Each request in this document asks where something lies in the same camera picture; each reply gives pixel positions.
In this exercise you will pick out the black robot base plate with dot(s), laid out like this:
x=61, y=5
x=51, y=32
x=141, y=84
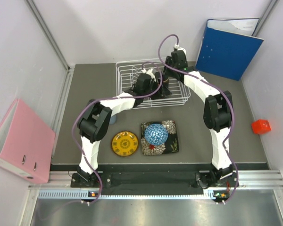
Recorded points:
x=135, y=179

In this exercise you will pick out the light blue cup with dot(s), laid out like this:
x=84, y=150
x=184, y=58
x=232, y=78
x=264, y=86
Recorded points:
x=113, y=120

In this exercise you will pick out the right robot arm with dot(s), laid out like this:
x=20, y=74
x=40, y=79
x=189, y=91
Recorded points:
x=217, y=115

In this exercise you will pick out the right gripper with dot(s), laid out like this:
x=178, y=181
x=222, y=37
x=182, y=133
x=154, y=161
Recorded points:
x=168, y=62

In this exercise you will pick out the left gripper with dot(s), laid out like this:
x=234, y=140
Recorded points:
x=162, y=92

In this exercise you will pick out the black floral square plate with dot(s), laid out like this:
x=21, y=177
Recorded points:
x=170, y=146

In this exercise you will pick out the yellow patterned round plate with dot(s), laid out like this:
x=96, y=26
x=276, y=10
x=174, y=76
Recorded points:
x=124, y=144

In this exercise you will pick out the red cube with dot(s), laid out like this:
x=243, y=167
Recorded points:
x=260, y=126

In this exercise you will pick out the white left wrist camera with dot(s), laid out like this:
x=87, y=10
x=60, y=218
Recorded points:
x=150, y=72

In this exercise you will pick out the blue ring binder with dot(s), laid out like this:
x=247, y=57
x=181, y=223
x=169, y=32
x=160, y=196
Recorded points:
x=227, y=47

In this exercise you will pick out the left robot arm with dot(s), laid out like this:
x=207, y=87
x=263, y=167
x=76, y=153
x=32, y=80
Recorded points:
x=94, y=121

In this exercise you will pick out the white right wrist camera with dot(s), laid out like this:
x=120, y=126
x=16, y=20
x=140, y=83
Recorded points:
x=177, y=48

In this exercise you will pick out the blue triangle pattern bowl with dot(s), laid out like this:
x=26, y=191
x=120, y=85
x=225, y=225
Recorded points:
x=156, y=134

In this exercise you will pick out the black decorated mug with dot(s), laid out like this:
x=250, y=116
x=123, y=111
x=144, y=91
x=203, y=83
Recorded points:
x=165, y=83

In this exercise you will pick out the white wire dish rack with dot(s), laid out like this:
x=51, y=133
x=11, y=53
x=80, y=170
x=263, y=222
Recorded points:
x=127, y=73

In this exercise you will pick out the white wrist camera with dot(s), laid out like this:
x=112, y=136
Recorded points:
x=150, y=72
x=177, y=48

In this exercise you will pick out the pink ring binder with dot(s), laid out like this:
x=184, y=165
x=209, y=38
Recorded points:
x=26, y=143

